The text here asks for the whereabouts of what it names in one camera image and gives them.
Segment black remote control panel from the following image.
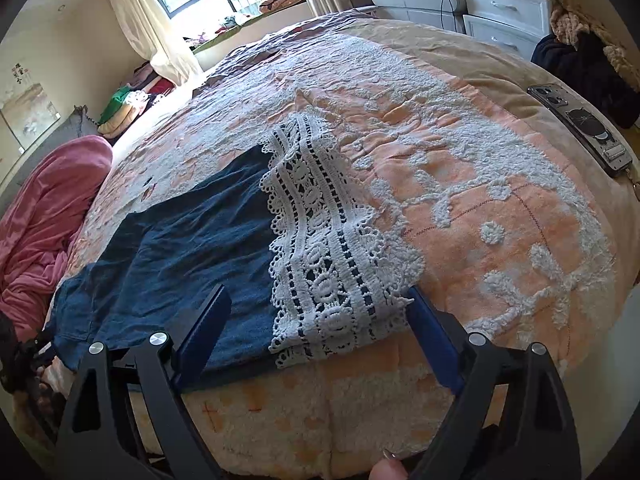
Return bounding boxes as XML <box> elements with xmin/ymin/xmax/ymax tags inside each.
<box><xmin>527</xmin><ymin>84</ymin><xmax>632</xmax><ymax>178</ymax></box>

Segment cream window curtain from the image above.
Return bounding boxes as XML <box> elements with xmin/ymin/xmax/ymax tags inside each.
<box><xmin>110</xmin><ymin>0</ymin><xmax>203</xmax><ymax>86</ymax></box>

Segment tan and black clothes heap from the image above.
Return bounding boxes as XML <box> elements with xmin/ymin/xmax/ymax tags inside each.
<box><xmin>532</xmin><ymin>0</ymin><xmax>639</xmax><ymax>129</ymax></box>

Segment blue denim lace-trimmed pants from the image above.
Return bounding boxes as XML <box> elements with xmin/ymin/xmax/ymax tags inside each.
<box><xmin>44</xmin><ymin>110</ymin><xmax>426</xmax><ymax>391</ymax></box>

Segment white drawer cabinet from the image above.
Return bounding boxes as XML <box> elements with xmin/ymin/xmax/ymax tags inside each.
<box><xmin>463</xmin><ymin>0</ymin><xmax>552</xmax><ymax>60</ymax></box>

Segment pink crumpled blanket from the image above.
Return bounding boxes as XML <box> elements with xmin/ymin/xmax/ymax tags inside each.
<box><xmin>1</xmin><ymin>136</ymin><xmax>113</xmax><ymax>341</ymax></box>

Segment person's hand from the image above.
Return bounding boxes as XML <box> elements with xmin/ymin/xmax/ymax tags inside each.
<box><xmin>369</xmin><ymin>448</ymin><xmax>409</xmax><ymax>480</ymax></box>

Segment clothes pile beside bed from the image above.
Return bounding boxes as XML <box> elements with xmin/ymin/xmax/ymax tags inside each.
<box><xmin>96</xmin><ymin>62</ymin><xmax>175</xmax><ymax>145</ymax></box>

